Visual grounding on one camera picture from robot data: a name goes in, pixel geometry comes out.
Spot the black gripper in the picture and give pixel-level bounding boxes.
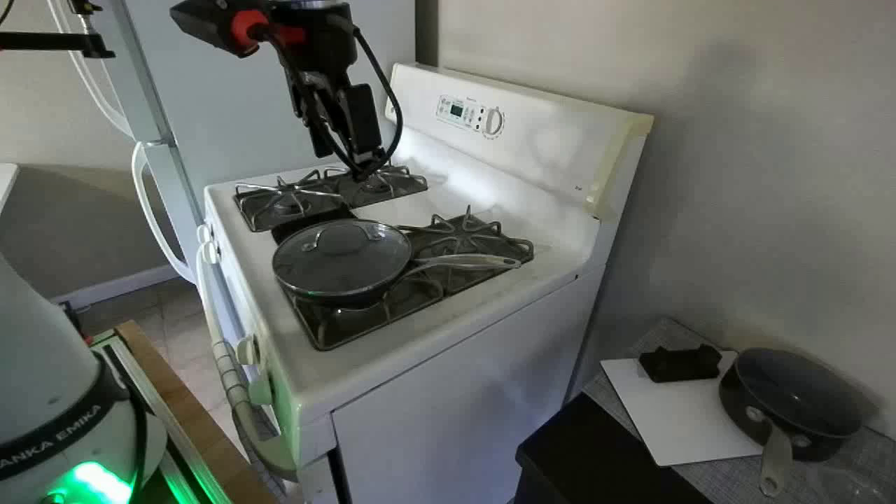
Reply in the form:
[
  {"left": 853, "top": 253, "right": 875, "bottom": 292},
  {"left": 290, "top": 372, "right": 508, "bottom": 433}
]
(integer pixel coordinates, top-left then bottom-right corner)
[{"left": 277, "top": 13, "right": 388, "bottom": 183}]

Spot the round glass pan lid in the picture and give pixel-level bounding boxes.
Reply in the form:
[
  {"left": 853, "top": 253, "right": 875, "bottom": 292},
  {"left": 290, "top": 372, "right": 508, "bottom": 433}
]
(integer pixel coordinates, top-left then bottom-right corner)
[{"left": 269, "top": 215, "right": 416, "bottom": 299}]

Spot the white gas stove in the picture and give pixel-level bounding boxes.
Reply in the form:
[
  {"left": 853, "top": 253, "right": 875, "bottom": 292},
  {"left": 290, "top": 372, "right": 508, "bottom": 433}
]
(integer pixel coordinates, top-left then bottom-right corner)
[{"left": 195, "top": 62, "right": 657, "bottom": 504}]

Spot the white refrigerator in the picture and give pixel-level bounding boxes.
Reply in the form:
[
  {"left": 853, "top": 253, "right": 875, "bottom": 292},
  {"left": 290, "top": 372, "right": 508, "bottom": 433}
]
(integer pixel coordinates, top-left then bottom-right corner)
[{"left": 46, "top": 0, "right": 420, "bottom": 286}]

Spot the wooden board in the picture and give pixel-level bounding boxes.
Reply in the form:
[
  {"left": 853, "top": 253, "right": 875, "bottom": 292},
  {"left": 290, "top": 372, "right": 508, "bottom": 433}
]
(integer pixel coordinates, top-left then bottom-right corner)
[{"left": 115, "top": 319, "right": 284, "bottom": 504}]

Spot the small black rectangular block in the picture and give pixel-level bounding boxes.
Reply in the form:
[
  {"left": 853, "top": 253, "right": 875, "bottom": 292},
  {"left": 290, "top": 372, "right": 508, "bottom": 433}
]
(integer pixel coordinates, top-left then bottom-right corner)
[{"left": 638, "top": 341, "right": 727, "bottom": 386}]

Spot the black box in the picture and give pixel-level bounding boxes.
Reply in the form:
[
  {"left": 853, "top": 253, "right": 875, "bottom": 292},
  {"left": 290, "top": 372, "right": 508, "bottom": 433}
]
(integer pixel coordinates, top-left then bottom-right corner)
[{"left": 512, "top": 390, "right": 718, "bottom": 504}]

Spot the white cutting board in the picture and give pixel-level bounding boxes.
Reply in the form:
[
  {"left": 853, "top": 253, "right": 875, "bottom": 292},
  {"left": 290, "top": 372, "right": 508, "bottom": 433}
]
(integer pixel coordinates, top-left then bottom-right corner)
[{"left": 599, "top": 348, "right": 769, "bottom": 471}]

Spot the black red wrist camera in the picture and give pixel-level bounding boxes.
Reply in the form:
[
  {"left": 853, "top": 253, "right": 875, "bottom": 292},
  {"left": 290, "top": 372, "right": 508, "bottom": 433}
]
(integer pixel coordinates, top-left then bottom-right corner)
[{"left": 168, "top": 0, "right": 315, "bottom": 62}]

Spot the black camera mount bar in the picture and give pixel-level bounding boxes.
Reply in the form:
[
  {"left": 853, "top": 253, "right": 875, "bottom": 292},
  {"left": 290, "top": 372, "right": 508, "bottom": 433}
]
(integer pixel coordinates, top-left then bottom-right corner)
[{"left": 0, "top": 0, "right": 118, "bottom": 62}]

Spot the dark frying pan grey handle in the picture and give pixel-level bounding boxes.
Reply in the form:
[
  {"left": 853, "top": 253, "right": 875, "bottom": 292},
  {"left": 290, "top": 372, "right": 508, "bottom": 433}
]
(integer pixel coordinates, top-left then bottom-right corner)
[{"left": 718, "top": 348, "right": 883, "bottom": 501}]

